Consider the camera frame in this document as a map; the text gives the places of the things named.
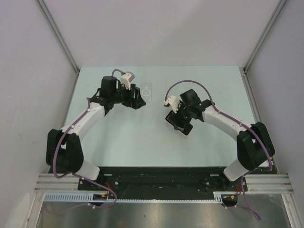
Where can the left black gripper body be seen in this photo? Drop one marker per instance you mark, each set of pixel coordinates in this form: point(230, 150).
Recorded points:
point(126, 99)

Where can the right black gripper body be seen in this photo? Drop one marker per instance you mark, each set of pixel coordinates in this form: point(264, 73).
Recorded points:
point(183, 115)

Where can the pink cased phone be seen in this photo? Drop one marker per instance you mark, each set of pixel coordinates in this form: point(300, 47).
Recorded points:
point(168, 118)

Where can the clear phone case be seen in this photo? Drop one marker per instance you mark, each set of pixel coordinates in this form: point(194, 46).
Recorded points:
point(146, 92)

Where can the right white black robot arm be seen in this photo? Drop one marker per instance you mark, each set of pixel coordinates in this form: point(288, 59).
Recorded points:
point(254, 145)

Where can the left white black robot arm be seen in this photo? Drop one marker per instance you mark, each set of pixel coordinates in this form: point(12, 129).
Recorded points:
point(64, 149)

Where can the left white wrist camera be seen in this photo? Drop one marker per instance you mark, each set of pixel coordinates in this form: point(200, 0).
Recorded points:
point(126, 79)

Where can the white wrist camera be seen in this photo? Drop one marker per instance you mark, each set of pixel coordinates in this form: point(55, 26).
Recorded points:
point(173, 102)
point(126, 79)

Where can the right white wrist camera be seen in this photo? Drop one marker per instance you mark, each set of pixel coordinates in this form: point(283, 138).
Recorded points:
point(173, 102)

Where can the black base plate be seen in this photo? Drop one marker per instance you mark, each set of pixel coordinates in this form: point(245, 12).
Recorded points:
point(196, 178)

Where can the white slotted cable duct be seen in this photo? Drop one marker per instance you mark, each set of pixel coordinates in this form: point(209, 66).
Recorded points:
point(98, 198)

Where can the left aluminium corner post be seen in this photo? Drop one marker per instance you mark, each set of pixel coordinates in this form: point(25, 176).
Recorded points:
point(57, 34)

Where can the aluminium corner post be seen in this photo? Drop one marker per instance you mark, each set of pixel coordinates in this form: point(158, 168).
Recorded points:
point(265, 33)
point(57, 34)

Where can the aluminium frame rail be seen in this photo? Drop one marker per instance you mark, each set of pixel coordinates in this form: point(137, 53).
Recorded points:
point(256, 183)

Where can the right aluminium corner post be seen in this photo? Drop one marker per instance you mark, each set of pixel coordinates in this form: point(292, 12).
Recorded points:
point(265, 33)

